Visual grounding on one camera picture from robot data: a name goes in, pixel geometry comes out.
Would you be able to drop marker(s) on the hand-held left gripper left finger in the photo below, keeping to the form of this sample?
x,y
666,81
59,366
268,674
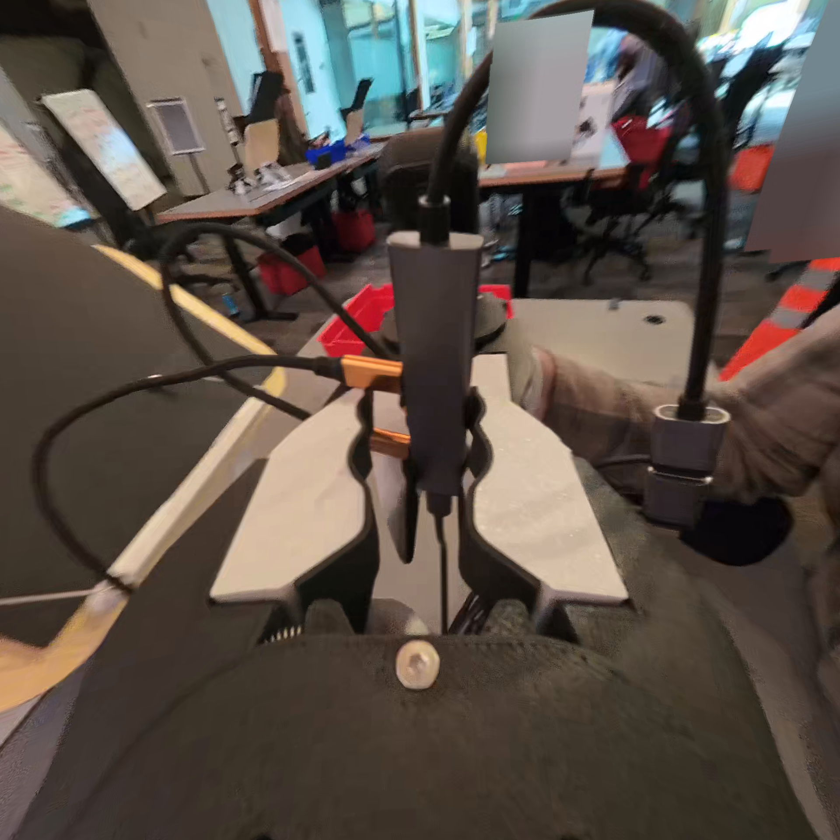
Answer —
x,y
295,519

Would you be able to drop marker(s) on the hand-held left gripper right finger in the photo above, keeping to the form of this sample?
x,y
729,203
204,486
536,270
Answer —
x,y
545,519

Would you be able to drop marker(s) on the small dark grey usb hub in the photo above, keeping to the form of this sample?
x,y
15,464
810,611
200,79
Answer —
x,y
433,341

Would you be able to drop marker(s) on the person's right hand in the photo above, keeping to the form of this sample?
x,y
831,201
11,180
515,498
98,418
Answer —
x,y
532,381

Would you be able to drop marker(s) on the red storage crate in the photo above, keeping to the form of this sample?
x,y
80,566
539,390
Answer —
x,y
352,227
289,269

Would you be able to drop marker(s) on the background office desk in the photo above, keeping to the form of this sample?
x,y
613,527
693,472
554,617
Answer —
x,y
276,190
551,171

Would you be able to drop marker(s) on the red plastic bin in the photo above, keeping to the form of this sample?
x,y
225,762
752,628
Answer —
x,y
355,322

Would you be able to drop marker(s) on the dark cloth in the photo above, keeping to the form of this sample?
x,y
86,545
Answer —
x,y
742,532

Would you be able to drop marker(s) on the red black office chair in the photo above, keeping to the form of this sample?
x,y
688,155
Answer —
x,y
637,158

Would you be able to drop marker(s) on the white flip chart board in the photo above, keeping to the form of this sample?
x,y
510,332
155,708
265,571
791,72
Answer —
x,y
33,184
105,145

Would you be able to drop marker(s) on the orange traffic cone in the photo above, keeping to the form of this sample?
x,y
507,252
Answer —
x,y
788,315

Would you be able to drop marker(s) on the orange storage crate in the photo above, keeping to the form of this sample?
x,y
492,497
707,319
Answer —
x,y
751,168

